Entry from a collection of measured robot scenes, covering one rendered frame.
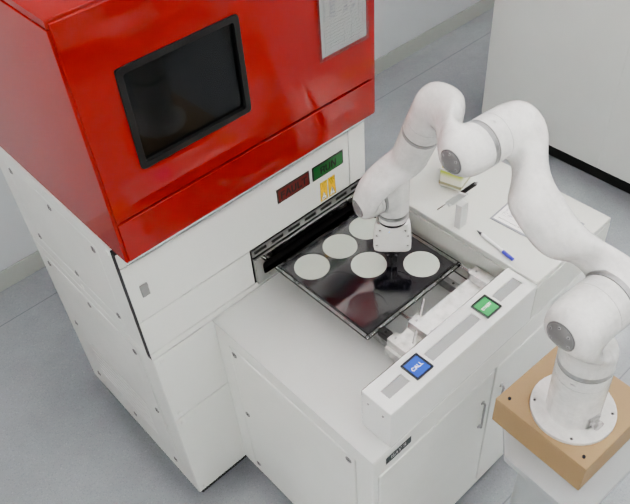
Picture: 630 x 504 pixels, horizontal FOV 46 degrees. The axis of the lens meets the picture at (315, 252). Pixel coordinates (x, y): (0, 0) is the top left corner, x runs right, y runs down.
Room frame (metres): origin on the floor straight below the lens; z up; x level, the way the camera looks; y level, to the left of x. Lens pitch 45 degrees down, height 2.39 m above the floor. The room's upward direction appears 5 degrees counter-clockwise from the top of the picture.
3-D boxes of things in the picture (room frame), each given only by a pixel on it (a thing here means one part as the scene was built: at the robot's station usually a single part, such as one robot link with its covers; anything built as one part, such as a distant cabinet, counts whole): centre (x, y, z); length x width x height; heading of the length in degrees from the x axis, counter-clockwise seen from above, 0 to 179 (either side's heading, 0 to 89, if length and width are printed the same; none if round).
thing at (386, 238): (1.43, -0.21, 1.03); 0.10 x 0.07 x 0.11; 82
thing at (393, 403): (1.11, -0.32, 0.89); 0.55 x 0.09 x 0.14; 129
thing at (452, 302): (1.24, -0.32, 0.87); 0.36 x 0.08 x 0.03; 129
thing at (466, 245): (1.61, -0.50, 0.89); 0.62 x 0.35 x 0.14; 39
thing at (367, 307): (1.44, -0.14, 0.90); 0.34 x 0.34 x 0.01; 39
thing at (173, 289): (1.49, 0.15, 1.02); 0.82 x 0.03 x 0.40; 129
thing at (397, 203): (1.43, -0.21, 1.18); 0.09 x 0.08 x 0.13; 120
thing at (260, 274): (1.59, 0.00, 0.89); 0.44 x 0.02 x 0.10; 129
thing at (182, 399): (1.75, 0.36, 0.41); 0.82 x 0.71 x 0.82; 129
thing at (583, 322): (0.89, -0.52, 1.22); 0.19 x 0.12 x 0.24; 123
